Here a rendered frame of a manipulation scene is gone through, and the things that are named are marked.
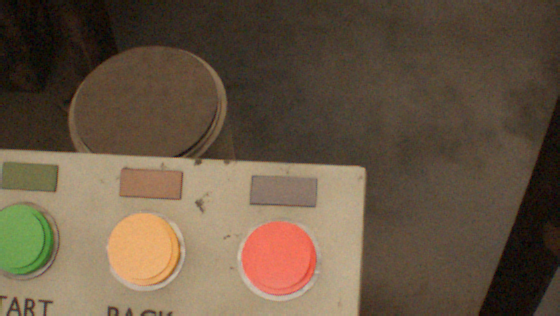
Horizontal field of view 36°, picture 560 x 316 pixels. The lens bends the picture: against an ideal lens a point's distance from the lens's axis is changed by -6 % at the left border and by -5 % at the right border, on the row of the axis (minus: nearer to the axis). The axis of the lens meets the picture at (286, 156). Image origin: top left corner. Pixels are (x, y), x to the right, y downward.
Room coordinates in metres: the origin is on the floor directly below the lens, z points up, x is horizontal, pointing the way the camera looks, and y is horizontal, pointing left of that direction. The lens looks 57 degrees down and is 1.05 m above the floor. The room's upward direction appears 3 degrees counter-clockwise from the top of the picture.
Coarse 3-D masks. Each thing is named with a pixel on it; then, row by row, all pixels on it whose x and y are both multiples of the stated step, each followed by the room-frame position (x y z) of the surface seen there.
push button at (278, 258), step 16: (272, 224) 0.24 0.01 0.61; (288, 224) 0.24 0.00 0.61; (256, 240) 0.23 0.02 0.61; (272, 240) 0.23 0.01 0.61; (288, 240) 0.23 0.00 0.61; (304, 240) 0.23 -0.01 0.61; (256, 256) 0.22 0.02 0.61; (272, 256) 0.22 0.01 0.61; (288, 256) 0.22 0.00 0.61; (304, 256) 0.22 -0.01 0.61; (256, 272) 0.21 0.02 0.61; (272, 272) 0.21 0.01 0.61; (288, 272) 0.21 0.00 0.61; (304, 272) 0.21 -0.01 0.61; (272, 288) 0.21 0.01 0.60; (288, 288) 0.21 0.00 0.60
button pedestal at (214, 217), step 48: (0, 192) 0.27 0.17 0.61; (48, 192) 0.27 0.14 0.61; (96, 192) 0.27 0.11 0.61; (192, 192) 0.26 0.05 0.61; (240, 192) 0.26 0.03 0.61; (336, 192) 0.26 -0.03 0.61; (96, 240) 0.24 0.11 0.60; (192, 240) 0.24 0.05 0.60; (240, 240) 0.24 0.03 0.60; (336, 240) 0.23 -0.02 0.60; (0, 288) 0.22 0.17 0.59; (48, 288) 0.22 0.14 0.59; (96, 288) 0.22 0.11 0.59; (144, 288) 0.21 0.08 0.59; (192, 288) 0.21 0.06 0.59; (240, 288) 0.21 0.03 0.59; (336, 288) 0.21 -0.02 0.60
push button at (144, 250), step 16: (128, 224) 0.24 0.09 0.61; (144, 224) 0.24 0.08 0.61; (160, 224) 0.24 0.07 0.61; (112, 240) 0.24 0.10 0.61; (128, 240) 0.23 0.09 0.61; (144, 240) 0.23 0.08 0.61; (160, 240) 0.23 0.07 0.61; (176, 240) 0.23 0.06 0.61; (112, 256) 0.23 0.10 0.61; (128, 256) 0.23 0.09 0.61; (144, 256) 0.23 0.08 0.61; (160, 256) 0.23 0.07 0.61; (176, 256) 0.23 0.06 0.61; (128, 272) 0.22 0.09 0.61; (144, 272) 0.22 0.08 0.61; (160, 272) 0.22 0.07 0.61
